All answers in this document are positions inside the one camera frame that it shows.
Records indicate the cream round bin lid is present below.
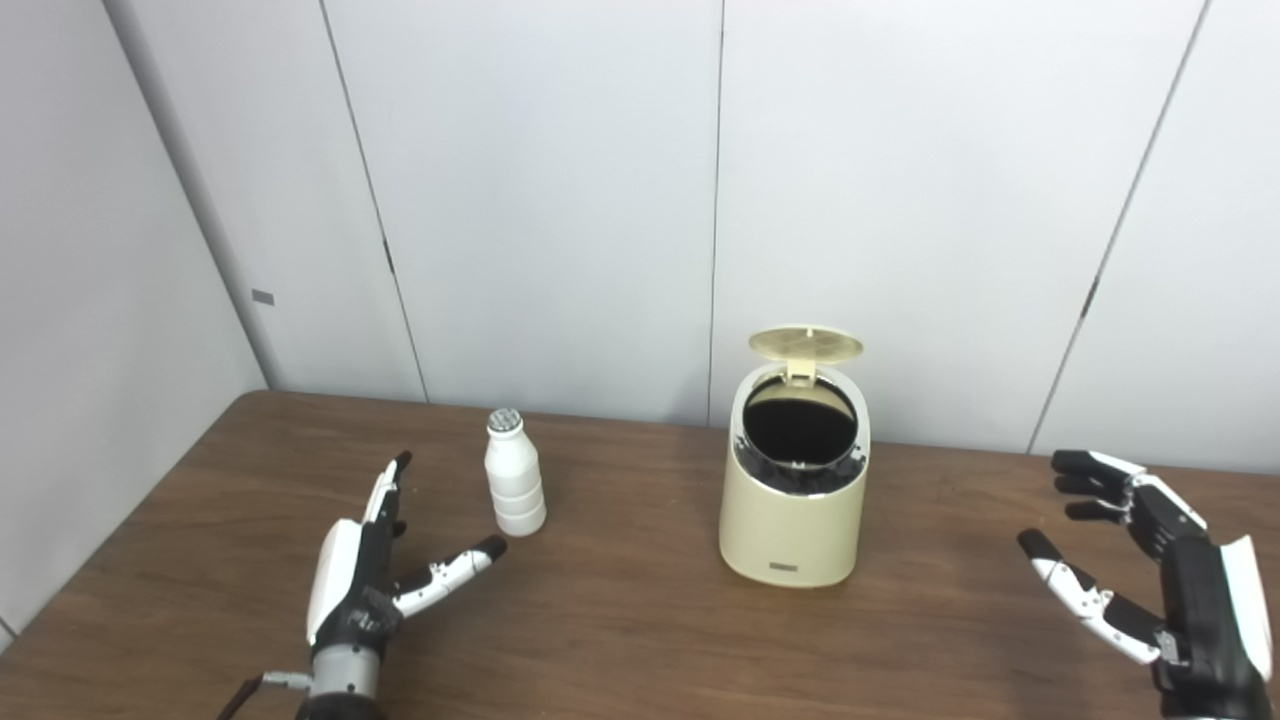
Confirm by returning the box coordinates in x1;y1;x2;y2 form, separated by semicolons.
748;325;865;386

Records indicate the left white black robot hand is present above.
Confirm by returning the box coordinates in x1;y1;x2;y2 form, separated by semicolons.
306;451;508;651

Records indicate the small white plastic bottle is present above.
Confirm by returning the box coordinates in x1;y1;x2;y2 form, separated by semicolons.
484;408;548;538

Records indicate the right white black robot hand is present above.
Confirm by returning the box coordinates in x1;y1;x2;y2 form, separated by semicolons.
1018;449;1275;719

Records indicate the cream-colored bin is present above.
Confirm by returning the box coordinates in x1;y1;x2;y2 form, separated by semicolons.
719;362;872;589

